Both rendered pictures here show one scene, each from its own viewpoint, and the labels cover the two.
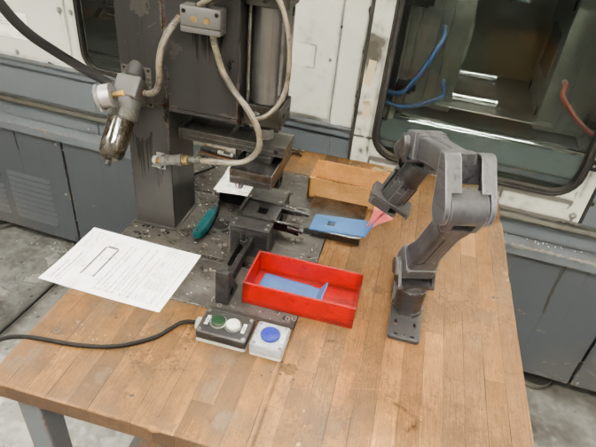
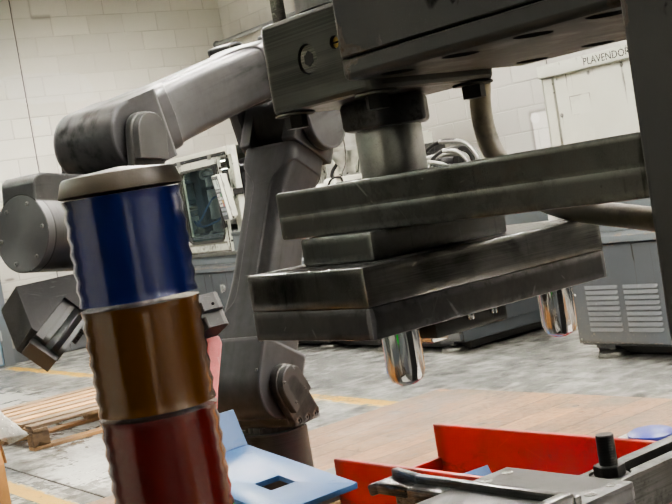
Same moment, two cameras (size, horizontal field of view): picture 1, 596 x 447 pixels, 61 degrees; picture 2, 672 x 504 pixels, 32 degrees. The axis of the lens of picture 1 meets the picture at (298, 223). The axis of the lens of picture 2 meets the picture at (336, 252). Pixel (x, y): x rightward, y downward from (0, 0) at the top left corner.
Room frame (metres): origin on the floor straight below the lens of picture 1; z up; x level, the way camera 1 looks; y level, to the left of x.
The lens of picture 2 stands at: (1.59, 0.49, 1.18)
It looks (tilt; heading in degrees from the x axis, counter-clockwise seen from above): 3 degrees down; 221
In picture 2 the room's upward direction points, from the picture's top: 9 degrees counter-clockwise
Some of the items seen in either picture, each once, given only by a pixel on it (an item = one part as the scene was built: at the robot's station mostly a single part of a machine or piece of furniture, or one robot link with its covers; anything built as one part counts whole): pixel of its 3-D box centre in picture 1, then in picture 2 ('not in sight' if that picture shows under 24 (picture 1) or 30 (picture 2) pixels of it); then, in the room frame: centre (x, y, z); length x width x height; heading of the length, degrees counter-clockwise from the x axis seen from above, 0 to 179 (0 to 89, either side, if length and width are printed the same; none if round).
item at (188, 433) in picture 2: not in sight; (167, 460); (1.36, 0.20, 1.10); 0.04 x 0.04 x 0.03
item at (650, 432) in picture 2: (270, 336); (652, 440); (0.71, 0.03, 0.93); 0.04 x 0.04 x 0.02
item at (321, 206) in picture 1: (335, 218); not in sight; (1.18, -0.10, 0.91); 0.17 x 0.16 x 0.02; 169
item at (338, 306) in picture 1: (303, 287); (496, 488); (0.86, -0.03, 0.93); 0.25 x 0.12 x 0.06; 79
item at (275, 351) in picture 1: (269, 345); not in sight; (0.71, 0.03, 0.90); 0.07 x 0.07 x 0.06; 79
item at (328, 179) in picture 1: (352, 185); not in sight; (1.33, -0.15, 0.93); 0.25 x 0.13 x 0.08; 79
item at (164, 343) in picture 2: not in sight; (148, 353); (1.36, 0.20, 1.14); 0.04 x 0.04 x 0.03
